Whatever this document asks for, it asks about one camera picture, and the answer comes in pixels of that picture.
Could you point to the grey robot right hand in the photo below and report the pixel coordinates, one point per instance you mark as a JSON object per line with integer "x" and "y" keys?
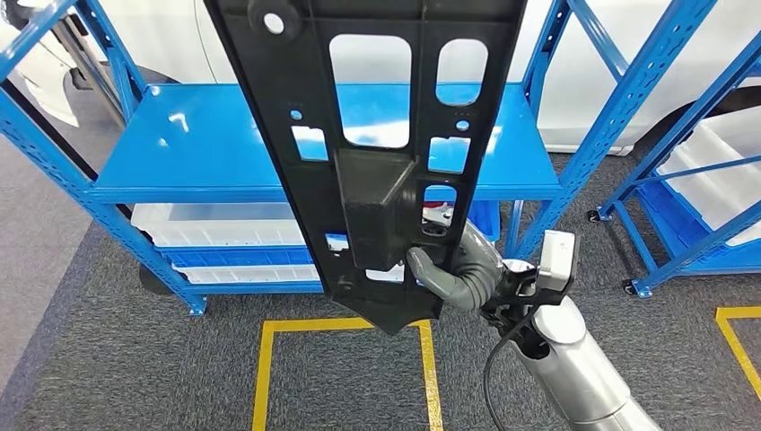
{"x": 475, "y": 278}

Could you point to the black plastic panel part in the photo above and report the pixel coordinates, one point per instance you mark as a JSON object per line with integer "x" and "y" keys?
{"x": 297, "y": 178}

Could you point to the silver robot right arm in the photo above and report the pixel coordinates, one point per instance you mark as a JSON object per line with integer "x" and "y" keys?
{"x": 582, "y": 376}

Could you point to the blue wheeled shelf rack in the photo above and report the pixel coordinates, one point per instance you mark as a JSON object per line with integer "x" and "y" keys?
{"x": 698, "y": 259}

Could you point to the blue metal shelf rack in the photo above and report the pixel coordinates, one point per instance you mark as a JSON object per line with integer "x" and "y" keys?
{"x": 196, "y": 143}

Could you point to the blue plastic bin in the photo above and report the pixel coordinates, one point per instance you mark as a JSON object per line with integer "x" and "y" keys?
{"x": 487, "y": 217}
{"x": 238, "y": 256}

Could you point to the yellow floor tape square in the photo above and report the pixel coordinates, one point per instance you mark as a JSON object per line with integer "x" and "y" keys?
{"x": 737, "y": 351}
{"x": 260, "y": 383}

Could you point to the translucent white plastic bin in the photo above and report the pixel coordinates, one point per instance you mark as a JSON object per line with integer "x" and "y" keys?
{"x": 220, "y": 229}

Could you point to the large white plastic bin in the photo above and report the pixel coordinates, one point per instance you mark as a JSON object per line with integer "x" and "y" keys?
{"x": 722, "y": 172}

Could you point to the black round floor disc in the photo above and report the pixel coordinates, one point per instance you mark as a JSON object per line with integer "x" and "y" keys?
{"x": 151, "y": 281}

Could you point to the white car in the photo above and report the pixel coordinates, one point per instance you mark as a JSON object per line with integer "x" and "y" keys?
{"x": 160, "y": 36}

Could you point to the thin black bar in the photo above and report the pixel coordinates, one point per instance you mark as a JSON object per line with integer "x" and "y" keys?
{"x": 62, "y": 140}

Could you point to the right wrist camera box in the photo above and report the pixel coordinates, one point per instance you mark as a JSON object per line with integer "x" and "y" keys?
{"x": 559, "y": 260}

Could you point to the grey metal post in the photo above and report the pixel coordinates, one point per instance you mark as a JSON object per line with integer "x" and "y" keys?
{"x": 89, "y": 71}

